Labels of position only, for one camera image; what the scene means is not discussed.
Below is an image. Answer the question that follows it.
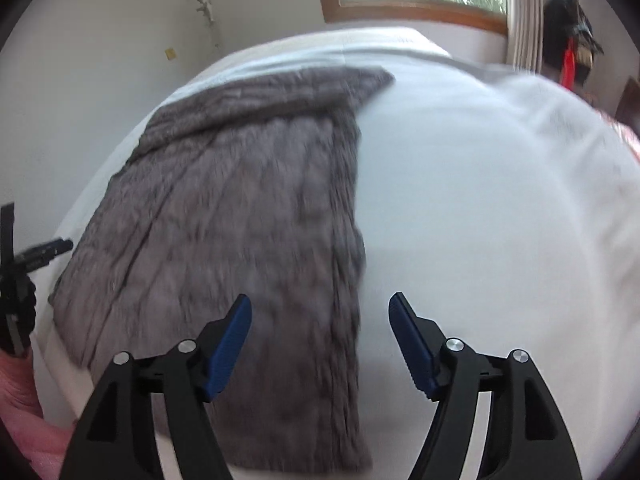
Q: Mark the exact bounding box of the grey quilted floral jacket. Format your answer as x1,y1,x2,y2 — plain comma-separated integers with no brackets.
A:
49,66,394,474

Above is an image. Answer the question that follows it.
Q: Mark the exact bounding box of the white bed sheet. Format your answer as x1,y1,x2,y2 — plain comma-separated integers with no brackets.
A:
29,27,640,480

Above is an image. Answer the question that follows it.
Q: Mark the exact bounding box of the pink floral quilt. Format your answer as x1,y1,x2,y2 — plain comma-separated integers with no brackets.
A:
596,108,640,162

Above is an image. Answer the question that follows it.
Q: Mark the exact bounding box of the dark wooden headboard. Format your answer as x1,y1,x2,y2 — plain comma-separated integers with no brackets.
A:
614,78,640,136

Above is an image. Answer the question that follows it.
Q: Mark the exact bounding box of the red hanging bag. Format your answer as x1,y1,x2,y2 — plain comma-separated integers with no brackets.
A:
560,39,576,91

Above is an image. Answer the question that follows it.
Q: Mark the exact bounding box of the white pleated curtain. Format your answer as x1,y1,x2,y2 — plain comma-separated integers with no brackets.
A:
506,0,544,73

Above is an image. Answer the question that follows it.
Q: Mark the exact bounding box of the yellow wall outlet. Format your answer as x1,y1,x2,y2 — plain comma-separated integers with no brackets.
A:
165,48,177,61

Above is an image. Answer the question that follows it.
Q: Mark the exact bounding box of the white wall pipe fixture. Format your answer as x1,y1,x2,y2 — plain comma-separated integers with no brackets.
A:
196,0,216,25

